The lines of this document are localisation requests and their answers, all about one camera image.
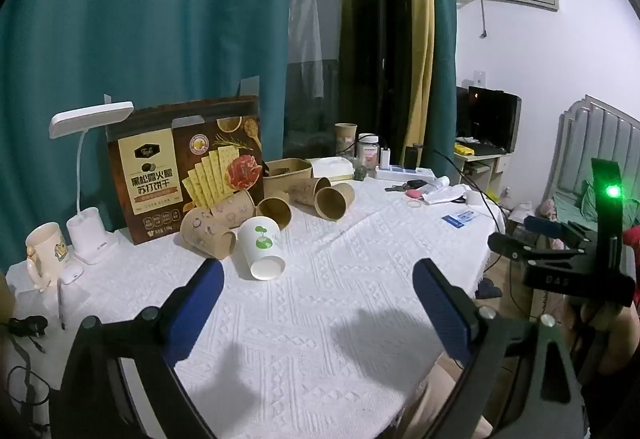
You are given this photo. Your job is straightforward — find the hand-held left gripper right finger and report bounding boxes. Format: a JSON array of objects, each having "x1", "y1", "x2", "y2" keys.
[{"x1": 411, "y1": 258, "x2": 592, "y2": 439}]

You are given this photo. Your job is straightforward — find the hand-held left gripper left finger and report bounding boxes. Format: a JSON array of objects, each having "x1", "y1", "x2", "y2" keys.
[{"x1": 50, "y1": 259, "x2": 226, "y2": 439}]

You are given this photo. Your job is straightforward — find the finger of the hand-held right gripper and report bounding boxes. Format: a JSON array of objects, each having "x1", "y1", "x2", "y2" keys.
[
  {"x1": 487, "y1": 231, "x2": 597, "y2": 271},
  {"x1": 524, "y1": 215, "x2": 597, "y2": 250}
]

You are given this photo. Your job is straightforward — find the white cup with green print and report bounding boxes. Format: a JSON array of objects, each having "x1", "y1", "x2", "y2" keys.
[{"x1": 237, "y1": 216, "x2": 287, "y2": 282}]

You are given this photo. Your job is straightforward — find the brown printed paper cup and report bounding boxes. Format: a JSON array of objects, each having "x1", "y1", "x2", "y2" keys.
[
  {"x1": 208, "y1": 190, "x2": 257, "y2": 231},
  {"x1": 180, "y1": 205, "x2": 237, "y2": 261},
  {"x1": 290, "y1": 176, "x2": 332, "y2": 208}
]

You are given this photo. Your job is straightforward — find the person's right hand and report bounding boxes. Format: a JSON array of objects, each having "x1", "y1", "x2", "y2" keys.
[{"x1": 562, "y1": 291, "x2": 640, "y2": 377}]

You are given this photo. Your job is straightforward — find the green bedding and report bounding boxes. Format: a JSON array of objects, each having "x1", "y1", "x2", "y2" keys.
[{"x1": 547, "y1": 179, "x2": 601, "y2": 232}]

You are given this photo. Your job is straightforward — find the white side desk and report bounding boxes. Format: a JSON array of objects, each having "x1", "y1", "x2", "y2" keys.
[{"x1": 453, "y1": 146, "x2": 513, "y2": 200}]

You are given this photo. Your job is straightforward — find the grey padded headboard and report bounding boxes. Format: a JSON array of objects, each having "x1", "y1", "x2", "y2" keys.
[{"x1": 549, "y1": 94, "x2": 640, "y2": 220}]

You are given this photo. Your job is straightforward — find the white papers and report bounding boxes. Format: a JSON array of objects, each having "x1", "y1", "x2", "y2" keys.
[{"x1": 421, "y1": 176, "x2": 473, "y2": 206}]

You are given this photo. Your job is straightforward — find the white textured tablecloth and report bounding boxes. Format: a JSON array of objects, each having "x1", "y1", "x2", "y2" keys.
[{"x1": 5, "y1": 176, "x2": 506, "y2": 439}]

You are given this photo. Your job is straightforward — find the black monitor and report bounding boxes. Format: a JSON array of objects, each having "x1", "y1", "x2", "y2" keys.
[{"x1": 456, "y1": 86, "x2": 523, "y2": 156}]

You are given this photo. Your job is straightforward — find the small white gadget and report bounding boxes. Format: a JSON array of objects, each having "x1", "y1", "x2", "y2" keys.
[{"x1": 57, "y1": 264, "x2": 85, "y2": 285}]

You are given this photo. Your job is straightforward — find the black key bunch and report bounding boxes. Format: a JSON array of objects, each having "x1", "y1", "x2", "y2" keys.
[{"x1": 384, "y1": 179, "x2": 427, "y2": 194}]

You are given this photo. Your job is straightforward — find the white desk lamp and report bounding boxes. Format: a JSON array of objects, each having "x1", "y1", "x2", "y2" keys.
[{"x1": 48, "y1": 101, "x2": 135, "y2": 266}]

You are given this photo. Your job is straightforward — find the brown cracker box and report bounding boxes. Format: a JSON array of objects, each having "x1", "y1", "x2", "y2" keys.
[{"x1": 105, "y1": 95, "x2": 266, "y2": 246}]

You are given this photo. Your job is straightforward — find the white power strip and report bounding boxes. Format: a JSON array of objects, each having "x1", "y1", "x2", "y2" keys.
[{"x1": 375, "y1": 166, "x2": 435, "y2": 182}]

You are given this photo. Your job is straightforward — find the brown paper bowl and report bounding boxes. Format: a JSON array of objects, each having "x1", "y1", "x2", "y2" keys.
[{"x1": 262, "y1": 158, "x2": 315, "y2": 200}]

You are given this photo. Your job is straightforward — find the cream cartoon mug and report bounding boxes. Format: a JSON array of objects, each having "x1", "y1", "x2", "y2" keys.
[{"x1": 25, "y1": 222, "x2": 71, "y2": 291}]

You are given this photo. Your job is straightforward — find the clear jar with white lid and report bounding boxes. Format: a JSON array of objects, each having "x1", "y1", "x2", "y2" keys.
[{"x1": 356, "y1": 133, "x2": 380, "y2": 168}]

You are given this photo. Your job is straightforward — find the white tissue box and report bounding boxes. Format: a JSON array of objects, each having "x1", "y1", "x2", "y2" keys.
[{"x1": 305, "y1": 156, "x2": 357, "y2": 182}]

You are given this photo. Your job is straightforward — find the teal curtain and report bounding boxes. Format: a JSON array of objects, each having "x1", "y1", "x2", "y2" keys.
[
  {"x1": 424, "y1": 0, "x2": 459, "y2": 170},
  {"x1": 0, "y1": 0, "x2": 296, "y2": 270}
]

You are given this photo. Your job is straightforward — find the yellow curtain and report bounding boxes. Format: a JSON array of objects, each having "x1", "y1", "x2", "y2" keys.
[{"x1": 400, "y1": 0, "x2": 437, "y2": 154}]

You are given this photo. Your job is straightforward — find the black cable with plug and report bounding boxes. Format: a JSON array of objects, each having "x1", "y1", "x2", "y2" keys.
[{"x1": 0, "y1": 315, "x2": 50, "y2": 420}]

